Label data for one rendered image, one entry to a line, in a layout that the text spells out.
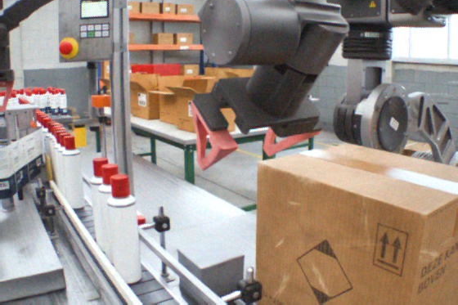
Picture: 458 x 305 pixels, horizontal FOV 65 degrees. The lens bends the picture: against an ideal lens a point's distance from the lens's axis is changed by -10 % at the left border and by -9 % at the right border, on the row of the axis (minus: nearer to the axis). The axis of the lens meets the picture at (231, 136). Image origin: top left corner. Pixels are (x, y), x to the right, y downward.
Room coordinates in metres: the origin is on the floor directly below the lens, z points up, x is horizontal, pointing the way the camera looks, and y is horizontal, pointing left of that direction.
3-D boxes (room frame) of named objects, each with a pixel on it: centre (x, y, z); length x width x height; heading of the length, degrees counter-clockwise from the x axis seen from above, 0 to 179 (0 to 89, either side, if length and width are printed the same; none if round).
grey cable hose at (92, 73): (1.16, 0.42, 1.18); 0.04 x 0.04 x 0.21
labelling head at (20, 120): (1.27, 0.72, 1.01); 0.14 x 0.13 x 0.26; 34
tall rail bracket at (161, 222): (0.74, 0.16, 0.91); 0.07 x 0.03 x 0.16; 124
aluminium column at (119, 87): (1.09, 0.31, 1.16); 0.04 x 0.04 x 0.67; 34
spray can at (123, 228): (0.66, 0.20, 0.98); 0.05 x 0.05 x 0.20
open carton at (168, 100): (3.19, 0.38, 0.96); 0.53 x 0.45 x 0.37; 127
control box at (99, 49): (1.11, 0.40, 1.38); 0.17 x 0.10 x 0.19; 89
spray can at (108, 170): (0.73, 0.23, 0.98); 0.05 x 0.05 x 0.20
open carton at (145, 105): (3.52, 0.71, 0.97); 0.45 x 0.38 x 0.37; 128
